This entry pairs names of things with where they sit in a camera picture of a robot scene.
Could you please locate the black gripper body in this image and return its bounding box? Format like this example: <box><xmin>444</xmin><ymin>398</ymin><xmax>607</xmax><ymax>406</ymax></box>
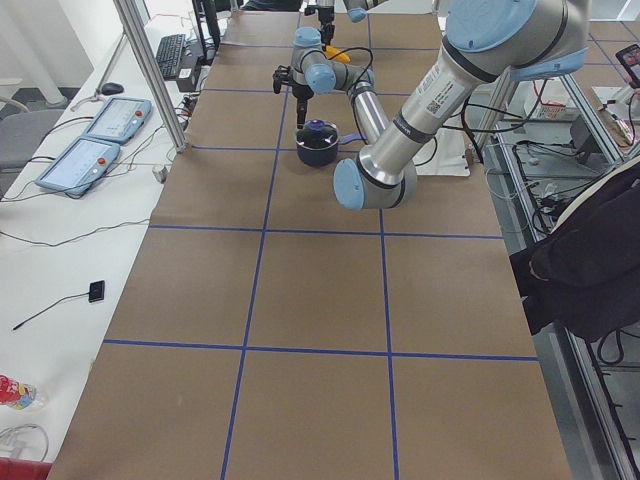
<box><xmin>292</xmin><ymin>82</ymin><xmax>313</xmax><ymax>99</ymax></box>
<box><xmin>303</xmin><ymin>3</ymin><xmax>334</xmax><ymax>26</ymax></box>

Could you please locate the yellow toy corn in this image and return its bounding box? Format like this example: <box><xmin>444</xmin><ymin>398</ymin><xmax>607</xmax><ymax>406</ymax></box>
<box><xmin>324</xmin><ymin>45</ymin><xmax>351</xmax><ymax>64</ymax></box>

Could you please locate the glass pot lid blue knob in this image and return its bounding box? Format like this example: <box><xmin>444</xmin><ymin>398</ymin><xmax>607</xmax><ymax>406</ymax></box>
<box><xmin>296</xmin><ymin>119</ymin><xmax>339</xmax><ymax>150</ymax></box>

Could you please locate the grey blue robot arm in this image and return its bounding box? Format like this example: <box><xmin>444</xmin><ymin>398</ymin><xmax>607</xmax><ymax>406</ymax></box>
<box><xmin>290</xmin><ymin>1</ymin><xmax>591</xmax><ymax>210</ymax></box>
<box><xmin>303</xmin><ymin>0</ymin><xmax>386</xmax><ymax>47</ymax></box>

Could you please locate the dark blue saucepan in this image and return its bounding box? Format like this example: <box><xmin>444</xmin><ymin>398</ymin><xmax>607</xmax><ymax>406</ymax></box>
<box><xmin>296</xmin><ymin>131</ymin><xmax>365</xmax><ymax>167</ymax></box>

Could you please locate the black monitor stand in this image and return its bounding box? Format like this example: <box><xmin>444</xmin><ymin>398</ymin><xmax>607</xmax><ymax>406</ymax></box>
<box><xmin>192</xmin><ymin>0</ymin><xmax>221</xmax><ymax>66</ymax></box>

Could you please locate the black keyboard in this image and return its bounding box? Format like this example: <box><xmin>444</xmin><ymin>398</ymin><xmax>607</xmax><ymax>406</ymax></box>
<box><xmin>156</xmin><ymin>34</ymin><xmax>186</xmax><ymax>80</ymax></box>

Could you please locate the far blue teach pendant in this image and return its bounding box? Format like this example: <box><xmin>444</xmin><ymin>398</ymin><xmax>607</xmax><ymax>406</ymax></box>
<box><xmin>83</xmin><ymin>96</ymin><xmax>152</xmax><ymax>145</ymax></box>

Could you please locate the blue teach pendant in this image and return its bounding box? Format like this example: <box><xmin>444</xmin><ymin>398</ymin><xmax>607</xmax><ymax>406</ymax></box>
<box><xmin>83</xmin><ymin>96</ymin><xmax>152</xmax><ymax>145</ymax></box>
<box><xmin>35</xmin><ymin>136</ymin><xmax>121</xmax><ymax>198</ymax></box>

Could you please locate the black computer mouse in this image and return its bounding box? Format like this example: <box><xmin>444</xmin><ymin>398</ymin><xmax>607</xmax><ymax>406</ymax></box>
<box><xmin>100</xmin><ymin>82</ymin><xmax>124</xmax><ymax>96</ymax></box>

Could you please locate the near blue teach pendant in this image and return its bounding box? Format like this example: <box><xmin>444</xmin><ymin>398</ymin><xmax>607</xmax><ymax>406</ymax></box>
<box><xmin>35</xmin><ymin>136</ymin><xmax>121</xmax><ymax>198</ymax></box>

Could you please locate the small black square pad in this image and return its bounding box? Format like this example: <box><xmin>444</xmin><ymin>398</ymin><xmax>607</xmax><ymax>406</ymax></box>
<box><xmin>88</xmin><ymin>280</ymin><xmax>106</xmax><ymax>303</ymax></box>

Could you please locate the black smartphone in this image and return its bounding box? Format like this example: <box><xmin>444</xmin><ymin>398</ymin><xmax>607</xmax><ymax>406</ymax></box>
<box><xmin>615</xmin><ymin>43</ymin><xmax>640</xmax><ymax>89</ymax></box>

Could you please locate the person in black jacket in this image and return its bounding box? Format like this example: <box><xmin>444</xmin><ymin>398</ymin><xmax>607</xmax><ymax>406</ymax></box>
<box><xmin>510</xmin><ymin>158</ymin><xmax>639</xmax><ymax>343</ymax></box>

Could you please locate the red printed plastic bottle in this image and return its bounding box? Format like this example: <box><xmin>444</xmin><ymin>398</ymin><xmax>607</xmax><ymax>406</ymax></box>
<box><xmin>0</xmin><ymin>374</ymin><xmax>47</xmax><ymax>411</ymax></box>

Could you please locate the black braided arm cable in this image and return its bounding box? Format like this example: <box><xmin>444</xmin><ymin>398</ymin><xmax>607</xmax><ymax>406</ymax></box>
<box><xmin>329</xmin><ymin>45</ymin><xmax>376</xmax><ymax>96</ymax></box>

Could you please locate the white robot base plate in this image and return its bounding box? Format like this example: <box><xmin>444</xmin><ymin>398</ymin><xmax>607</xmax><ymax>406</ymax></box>
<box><xmin>413</xmin><ymin>129</ymin><xmax>470</xmax><ymax>177</ymax></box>

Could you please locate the aluminium frame post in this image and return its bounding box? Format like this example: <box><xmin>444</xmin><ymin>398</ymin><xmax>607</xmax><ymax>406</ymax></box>
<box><xmin>113</xmin><ymin>0</ymin><xmax>187</xmax><ymax>153</ymax></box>

